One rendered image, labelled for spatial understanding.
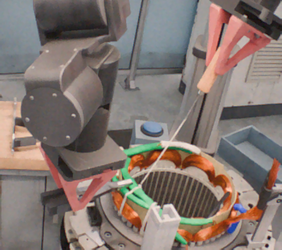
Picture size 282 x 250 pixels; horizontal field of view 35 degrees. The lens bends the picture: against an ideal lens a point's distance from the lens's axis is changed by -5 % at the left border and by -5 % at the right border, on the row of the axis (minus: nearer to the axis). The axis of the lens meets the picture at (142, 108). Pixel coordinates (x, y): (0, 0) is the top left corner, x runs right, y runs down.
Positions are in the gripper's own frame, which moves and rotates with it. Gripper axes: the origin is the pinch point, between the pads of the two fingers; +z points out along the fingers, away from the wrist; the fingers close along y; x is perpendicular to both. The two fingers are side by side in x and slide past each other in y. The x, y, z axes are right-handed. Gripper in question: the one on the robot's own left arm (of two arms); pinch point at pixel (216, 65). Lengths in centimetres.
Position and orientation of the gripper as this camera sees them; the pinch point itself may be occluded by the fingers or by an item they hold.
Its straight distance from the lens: 58.1
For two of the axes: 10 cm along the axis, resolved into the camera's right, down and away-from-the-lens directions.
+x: 7.3, 2.0, 6.6
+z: -4.8, 8.3, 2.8
